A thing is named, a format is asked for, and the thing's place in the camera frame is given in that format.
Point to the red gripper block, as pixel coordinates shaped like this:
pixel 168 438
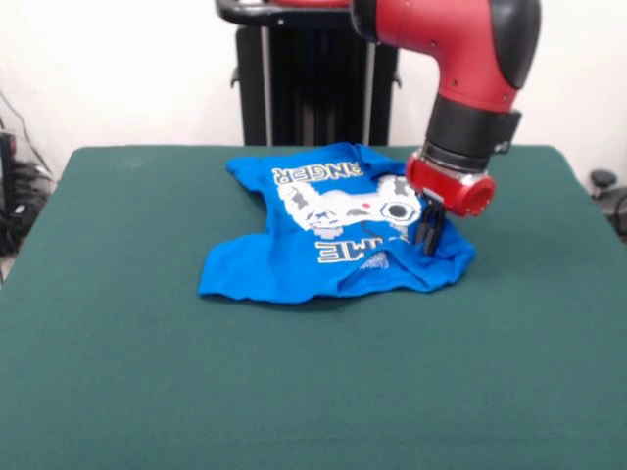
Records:
pixel 446 186

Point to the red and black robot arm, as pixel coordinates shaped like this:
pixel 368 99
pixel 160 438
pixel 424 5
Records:
pixel 465 73

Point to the dark green table cloth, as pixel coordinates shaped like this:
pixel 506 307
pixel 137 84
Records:
pixel 343 391

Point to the black electronics box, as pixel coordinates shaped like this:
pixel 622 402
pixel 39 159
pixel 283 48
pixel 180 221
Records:
pixel 7 171

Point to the blue printed t-shirt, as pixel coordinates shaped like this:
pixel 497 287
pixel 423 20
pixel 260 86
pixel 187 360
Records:
pixel 245 274

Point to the black chair part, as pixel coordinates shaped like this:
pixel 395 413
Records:
pixel 607 191

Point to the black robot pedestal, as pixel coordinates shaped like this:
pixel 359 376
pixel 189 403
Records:
pixel 303 88

